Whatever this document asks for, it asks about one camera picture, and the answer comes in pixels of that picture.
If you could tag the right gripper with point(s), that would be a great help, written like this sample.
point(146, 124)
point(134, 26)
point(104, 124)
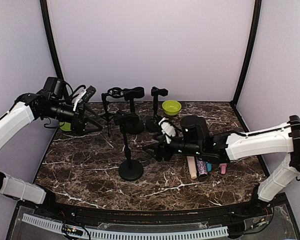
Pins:
point(158, 148)

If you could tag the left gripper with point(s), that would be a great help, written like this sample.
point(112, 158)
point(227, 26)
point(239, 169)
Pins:
point(78, 126)

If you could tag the black round-base stand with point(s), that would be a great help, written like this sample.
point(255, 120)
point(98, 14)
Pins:
point(129, 170)
point(130, 94)
point(151, 124)

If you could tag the beige microphone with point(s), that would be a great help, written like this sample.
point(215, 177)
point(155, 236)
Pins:
point(192, 166)

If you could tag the black tripod mic stand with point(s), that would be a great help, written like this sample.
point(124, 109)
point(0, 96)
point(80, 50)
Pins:
point(107, 115)

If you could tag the blue microphone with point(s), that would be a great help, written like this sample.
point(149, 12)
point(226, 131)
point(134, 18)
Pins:
point(209, 167)

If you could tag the pink microphone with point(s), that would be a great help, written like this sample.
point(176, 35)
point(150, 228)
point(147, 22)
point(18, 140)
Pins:
point(223, 168)

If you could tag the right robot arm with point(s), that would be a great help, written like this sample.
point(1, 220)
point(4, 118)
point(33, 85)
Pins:
point(193, 139)

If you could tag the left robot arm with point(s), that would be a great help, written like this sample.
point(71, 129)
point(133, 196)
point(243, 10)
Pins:
point(50, 103)

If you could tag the green plate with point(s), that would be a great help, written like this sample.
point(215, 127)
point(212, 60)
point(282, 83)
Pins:
point(65, 126)

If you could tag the green bowl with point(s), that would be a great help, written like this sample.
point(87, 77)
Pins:
point(171, 107)

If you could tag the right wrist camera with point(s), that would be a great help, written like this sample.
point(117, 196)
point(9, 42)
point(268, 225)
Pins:
point(167, 129)

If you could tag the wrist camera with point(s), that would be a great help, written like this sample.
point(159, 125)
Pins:
point(167, 129)
point(84, 96)

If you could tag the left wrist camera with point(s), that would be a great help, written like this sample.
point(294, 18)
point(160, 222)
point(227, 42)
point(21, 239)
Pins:
point(84, 96)

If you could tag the white cable duct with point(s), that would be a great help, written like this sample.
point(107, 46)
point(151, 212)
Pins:
point(126, 232)

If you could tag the black frame post left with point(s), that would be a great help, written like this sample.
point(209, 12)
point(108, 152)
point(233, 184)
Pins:
point(50, 39)

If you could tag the black frame post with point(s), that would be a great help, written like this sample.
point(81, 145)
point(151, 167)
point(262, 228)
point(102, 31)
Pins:
point(50, 39)
point(248, 53)

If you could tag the black frame post right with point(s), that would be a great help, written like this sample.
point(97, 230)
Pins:
point(248, 53)

